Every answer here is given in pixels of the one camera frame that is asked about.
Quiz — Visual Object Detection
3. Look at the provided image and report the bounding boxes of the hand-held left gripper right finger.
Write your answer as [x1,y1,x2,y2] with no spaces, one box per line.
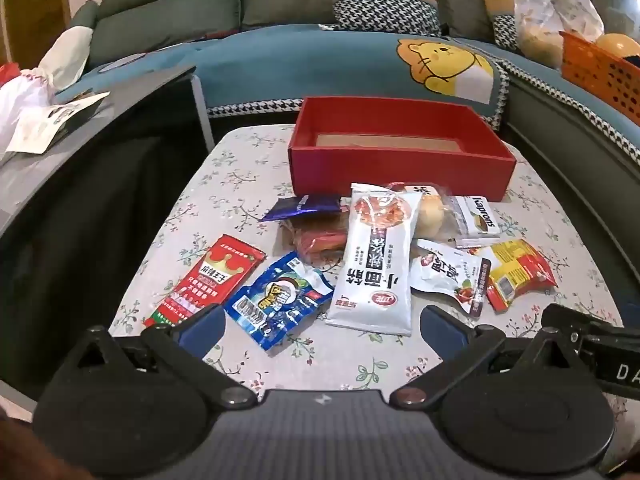
[390,305,576,408]

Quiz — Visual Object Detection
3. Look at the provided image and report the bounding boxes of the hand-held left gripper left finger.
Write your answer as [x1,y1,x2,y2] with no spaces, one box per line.
[75,304,257,407]

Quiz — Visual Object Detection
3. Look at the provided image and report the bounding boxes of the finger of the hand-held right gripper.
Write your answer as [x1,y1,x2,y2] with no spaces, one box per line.
[541,303,640,357]

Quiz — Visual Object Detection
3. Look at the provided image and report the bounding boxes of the red crown print packet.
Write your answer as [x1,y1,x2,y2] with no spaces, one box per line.
[144,233,267,330]

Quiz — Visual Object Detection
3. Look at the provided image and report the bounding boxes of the white dried fruit packet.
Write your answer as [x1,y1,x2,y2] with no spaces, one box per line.
[410,238,492,318]

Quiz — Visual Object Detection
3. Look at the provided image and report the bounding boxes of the red and yellow snack packet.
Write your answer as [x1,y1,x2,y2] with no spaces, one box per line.
[471,238,559,312]

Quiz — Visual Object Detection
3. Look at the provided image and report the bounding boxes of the blue coconut snack packet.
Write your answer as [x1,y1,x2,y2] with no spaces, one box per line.
[223,251,335,352]

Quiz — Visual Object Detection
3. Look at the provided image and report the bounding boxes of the large white snack packet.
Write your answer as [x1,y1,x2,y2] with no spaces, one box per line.
[326,182,424,337]

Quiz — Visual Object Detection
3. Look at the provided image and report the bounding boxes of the white wafer packet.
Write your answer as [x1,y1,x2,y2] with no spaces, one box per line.
[452,195,502,250]

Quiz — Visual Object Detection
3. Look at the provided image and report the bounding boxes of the bun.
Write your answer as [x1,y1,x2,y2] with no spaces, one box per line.
[387,182,468,250]

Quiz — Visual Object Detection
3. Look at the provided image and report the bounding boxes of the pink clear-wrapped pastry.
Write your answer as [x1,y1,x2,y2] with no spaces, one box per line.
[279,210,352,267]

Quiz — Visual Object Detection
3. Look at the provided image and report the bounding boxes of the dark blue wafer packet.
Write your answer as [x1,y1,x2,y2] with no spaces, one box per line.
[258,195,347,223]

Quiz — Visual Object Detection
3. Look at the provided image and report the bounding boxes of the red cardboard box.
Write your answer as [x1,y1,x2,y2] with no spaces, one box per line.
[287,96,517,204]

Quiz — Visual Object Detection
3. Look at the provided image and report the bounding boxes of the floral tablecloth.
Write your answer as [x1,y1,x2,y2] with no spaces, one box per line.
[106,125,627,413]

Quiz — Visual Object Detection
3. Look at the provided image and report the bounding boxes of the plain teal sofa cover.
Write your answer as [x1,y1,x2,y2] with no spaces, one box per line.
[497,52,640,163]

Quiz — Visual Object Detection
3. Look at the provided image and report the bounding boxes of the grey side table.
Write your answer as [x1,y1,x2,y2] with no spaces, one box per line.
[0,64,217,243]

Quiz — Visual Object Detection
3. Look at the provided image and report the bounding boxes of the orange plastic basket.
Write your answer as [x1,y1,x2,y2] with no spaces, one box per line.
[559,30,640,127]

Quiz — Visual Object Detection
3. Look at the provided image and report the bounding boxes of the paper leaflet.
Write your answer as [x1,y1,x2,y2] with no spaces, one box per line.
[6,91,112,154]

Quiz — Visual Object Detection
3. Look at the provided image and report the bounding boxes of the yellow ball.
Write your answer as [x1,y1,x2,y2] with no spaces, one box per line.
[596,33,640,59]

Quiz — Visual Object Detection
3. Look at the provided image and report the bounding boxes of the teal lion print sofa cover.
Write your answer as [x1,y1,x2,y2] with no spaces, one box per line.
[55,22,512,132]

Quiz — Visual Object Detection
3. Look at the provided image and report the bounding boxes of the white and red plastic bag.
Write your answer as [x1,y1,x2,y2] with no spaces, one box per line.
[0,62,57,153]

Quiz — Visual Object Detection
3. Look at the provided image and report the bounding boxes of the clear plastic bag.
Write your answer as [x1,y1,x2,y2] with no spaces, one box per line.
[513,0,605,70]

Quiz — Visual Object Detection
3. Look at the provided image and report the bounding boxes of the pale cream cloth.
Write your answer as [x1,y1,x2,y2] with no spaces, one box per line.
[39,25,97,92]

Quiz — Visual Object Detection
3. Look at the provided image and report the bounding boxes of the wooden door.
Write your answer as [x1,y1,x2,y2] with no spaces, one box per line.
[0,0,72,63]

